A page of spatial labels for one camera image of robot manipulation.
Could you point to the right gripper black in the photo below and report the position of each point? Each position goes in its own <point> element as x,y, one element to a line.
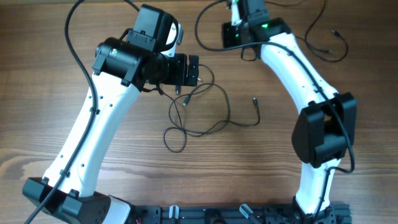
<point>227,35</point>

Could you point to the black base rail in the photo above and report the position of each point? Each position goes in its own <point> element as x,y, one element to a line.
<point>269,214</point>

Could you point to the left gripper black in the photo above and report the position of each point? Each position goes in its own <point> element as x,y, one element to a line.
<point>179,77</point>

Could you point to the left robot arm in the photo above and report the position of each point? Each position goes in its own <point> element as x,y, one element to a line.
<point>144,54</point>

